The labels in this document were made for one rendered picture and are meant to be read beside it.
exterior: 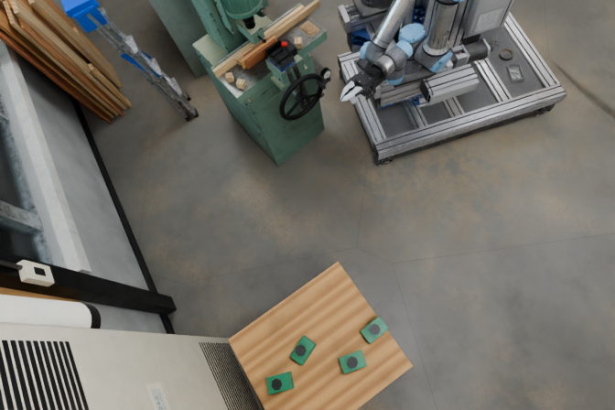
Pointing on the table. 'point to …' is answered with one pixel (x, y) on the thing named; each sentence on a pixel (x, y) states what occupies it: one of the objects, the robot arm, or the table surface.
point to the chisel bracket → (251, 31)
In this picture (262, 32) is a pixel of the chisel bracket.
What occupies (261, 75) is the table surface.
